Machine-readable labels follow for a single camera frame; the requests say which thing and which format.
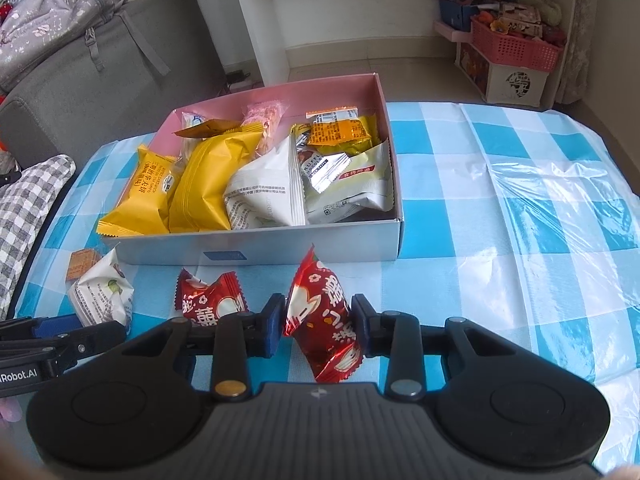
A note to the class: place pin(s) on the brown-orange snack packet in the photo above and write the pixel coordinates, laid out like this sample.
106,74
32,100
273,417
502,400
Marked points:
207,129

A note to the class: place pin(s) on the grey sofa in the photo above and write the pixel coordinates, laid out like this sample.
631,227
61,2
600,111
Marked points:
150,100

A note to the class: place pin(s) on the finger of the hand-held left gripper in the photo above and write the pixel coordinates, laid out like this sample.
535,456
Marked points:
85,340
57,325

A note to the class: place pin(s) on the pink cracker packet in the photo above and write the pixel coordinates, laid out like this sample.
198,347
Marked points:
267,122

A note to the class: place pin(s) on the orange square cracker packet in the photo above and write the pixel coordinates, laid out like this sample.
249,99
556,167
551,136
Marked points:
82,264

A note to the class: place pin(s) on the grey patterned backpack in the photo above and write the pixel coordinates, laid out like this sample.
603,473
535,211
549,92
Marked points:
50,25

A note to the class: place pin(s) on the silver chocolate packet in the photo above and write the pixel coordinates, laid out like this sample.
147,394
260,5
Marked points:
320,162

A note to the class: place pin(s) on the pink plastic rack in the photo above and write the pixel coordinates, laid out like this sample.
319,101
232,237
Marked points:
450,31

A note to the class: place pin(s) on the dark blue storage bin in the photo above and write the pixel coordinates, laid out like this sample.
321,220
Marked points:
457,12

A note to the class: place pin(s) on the large pink plastic basket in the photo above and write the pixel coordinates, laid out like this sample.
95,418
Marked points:
515,45

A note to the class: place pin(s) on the blue checked tablecloth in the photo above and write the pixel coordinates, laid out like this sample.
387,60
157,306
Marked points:
500,220

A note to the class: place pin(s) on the white shelf unit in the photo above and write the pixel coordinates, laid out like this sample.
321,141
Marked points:
360,10

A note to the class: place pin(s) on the bright yellow snack packet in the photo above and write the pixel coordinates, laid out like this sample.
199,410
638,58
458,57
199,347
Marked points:
367,135

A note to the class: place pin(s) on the pink cardboard box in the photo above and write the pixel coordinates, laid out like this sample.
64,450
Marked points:
310,247

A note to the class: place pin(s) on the orange-yellow labelled snack packet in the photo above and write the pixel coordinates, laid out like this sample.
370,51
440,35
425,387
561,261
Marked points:
142,195

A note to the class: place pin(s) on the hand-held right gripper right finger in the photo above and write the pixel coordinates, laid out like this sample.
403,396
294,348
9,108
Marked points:
361,325

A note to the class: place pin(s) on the green plush toy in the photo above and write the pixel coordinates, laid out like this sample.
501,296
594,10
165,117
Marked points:
542,5

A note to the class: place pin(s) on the white plastic crate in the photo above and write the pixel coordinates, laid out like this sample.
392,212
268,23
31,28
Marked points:
505,80

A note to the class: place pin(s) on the red candy packet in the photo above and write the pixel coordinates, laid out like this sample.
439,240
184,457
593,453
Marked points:
325,315
210,300

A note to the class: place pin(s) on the large orange-yellow snack packet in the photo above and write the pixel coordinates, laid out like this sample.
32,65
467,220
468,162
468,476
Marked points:
210,185

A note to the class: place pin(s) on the white green-print snack packet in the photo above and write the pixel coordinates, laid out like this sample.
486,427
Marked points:
100,290

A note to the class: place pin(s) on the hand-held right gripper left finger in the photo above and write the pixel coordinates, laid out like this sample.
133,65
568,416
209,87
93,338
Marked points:
275,325

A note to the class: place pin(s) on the orange label snack packet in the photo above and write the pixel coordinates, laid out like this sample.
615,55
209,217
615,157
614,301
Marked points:
335,127

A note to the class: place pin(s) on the grey checked pillow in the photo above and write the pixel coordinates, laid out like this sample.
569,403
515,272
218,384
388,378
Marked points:
30,220

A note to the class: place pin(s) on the patterned curtain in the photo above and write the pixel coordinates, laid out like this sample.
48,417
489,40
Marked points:
572,35

